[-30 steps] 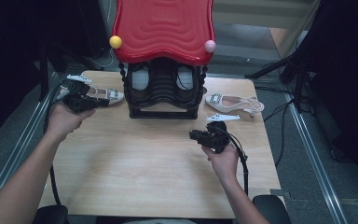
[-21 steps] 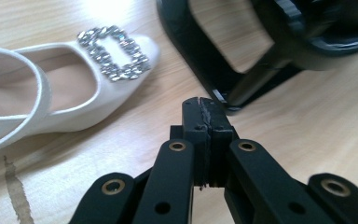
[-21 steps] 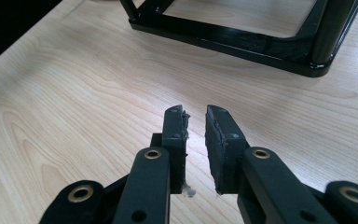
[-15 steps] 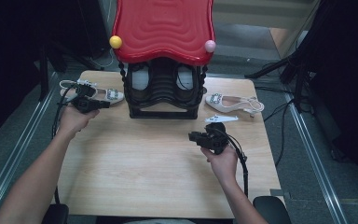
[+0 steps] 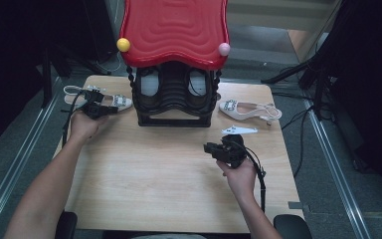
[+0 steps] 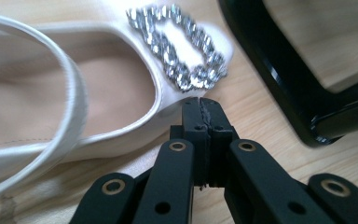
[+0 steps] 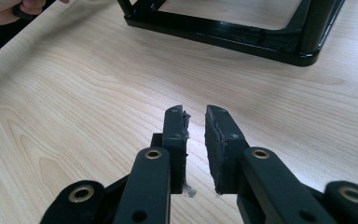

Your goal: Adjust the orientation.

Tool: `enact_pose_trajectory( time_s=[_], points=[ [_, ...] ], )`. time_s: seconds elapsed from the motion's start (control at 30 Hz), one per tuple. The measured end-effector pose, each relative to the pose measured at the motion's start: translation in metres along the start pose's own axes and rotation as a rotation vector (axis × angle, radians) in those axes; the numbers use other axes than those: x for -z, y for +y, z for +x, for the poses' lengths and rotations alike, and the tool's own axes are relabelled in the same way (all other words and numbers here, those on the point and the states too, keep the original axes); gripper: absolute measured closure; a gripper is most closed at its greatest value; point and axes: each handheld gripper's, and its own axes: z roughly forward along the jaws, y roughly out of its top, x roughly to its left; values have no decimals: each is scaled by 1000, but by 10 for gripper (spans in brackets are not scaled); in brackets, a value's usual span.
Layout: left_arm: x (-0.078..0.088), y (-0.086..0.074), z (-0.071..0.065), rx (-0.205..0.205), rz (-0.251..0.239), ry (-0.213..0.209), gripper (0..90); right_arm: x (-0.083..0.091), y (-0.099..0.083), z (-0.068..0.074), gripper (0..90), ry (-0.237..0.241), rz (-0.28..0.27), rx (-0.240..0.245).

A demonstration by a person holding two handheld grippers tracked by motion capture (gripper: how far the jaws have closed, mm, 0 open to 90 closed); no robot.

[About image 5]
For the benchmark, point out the person's left hand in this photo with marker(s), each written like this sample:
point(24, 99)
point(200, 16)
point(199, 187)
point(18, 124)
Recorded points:
point(84, 127)

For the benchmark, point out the black curtain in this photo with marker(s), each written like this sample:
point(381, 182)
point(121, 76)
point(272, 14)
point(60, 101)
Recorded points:
point(13, 66)
point(371, 83)

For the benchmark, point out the black leather shoe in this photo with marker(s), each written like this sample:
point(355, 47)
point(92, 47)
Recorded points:
point(198, 84)
point(150, 84)

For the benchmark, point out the red and black shoe rack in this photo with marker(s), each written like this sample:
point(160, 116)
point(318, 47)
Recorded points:
point(174, 33)

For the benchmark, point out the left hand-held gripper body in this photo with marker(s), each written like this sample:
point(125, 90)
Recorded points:
point(94, 109)

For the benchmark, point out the black tripod stand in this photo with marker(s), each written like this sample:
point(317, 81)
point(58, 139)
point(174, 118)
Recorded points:
point(318, 89)

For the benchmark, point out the white slingback heel shoe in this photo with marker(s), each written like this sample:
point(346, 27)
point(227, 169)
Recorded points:
point(242, 114)
point(122, 102)

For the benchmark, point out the metal floor rail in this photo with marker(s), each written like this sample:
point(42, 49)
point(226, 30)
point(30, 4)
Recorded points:
point(338, 172)
point(16, 159)

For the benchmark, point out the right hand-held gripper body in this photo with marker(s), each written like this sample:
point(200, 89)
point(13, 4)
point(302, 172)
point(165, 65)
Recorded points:
point(233, 151)

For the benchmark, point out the person's right hand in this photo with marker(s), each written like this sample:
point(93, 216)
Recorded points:
point(243, 179)

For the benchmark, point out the black metal stand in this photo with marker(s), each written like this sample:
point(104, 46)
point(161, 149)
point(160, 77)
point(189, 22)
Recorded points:
point(46, 79)

